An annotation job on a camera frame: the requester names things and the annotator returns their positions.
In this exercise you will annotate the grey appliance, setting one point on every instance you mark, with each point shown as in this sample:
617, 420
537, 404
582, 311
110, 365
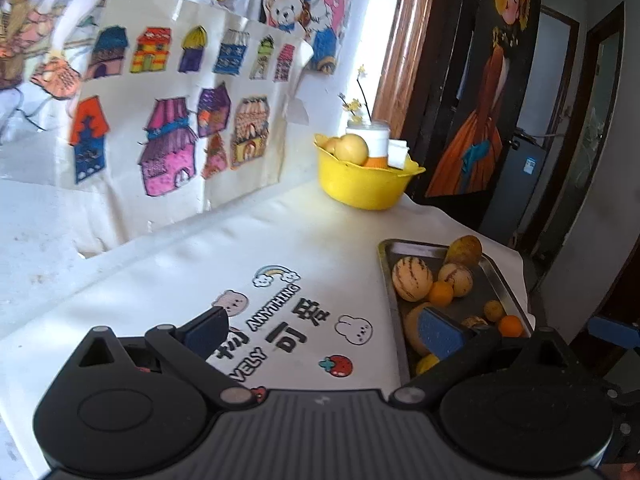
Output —
520, 190

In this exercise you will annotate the pink wall poster with teddy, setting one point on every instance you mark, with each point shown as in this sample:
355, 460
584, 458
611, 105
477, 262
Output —
310, 10

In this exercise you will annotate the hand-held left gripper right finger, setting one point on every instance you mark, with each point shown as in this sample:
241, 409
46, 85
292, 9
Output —
442, 332

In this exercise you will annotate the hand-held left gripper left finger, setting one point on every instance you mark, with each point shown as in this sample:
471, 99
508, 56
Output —
207, 332

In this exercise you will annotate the painting of orange dress figure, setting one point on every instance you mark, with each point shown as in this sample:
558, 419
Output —
480, 120

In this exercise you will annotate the small brown kiwi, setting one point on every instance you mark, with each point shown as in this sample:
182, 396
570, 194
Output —
494, 310

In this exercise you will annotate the yellow plastic bowl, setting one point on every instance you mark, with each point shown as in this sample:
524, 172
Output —
365, 185

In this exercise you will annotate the white jar with orange band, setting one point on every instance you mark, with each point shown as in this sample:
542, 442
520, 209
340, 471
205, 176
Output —
372, 137

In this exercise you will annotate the white printed tablecloth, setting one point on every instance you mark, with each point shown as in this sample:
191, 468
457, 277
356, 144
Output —
225, 260

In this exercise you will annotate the purple striped pepino melon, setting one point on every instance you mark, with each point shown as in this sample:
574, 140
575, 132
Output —
411, 277

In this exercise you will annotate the brown fruit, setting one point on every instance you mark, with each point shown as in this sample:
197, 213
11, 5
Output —
474, 321

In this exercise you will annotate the large pale yellow fruit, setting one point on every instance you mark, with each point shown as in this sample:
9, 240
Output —
354, 149

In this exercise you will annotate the yellow-brown round fruit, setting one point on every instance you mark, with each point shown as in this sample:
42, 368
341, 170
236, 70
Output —
426, 364

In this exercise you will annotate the metal baking tray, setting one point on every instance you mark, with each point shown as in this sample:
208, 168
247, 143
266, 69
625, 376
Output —
477, 287

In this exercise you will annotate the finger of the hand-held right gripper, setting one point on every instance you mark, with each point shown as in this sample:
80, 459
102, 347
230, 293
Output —
615, 331

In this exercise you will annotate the pale striped pepino melon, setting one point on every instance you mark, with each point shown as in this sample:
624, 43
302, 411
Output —
456, 277

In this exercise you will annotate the drawing of colourful houses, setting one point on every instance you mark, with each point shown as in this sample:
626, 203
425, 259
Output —
200, 125

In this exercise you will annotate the yellow flower twig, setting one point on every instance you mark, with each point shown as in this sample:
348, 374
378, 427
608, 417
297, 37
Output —
356, 100

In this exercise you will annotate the white paper box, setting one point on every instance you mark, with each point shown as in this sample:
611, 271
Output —
398, 154

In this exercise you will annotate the orange tangerine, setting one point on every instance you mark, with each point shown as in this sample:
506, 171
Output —
511, 325
442, 294

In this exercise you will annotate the brown wooden door frame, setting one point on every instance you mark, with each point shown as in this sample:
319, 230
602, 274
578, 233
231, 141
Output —
405, 45

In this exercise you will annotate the large yellow-brown mango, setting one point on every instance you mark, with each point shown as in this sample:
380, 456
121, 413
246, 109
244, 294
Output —
464, 251

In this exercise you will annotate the yellow-green pear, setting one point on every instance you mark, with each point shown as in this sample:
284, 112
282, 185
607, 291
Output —
415, 325

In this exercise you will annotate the small pale yellow fruit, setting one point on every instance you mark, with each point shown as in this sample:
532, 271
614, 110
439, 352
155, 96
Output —
331, 145

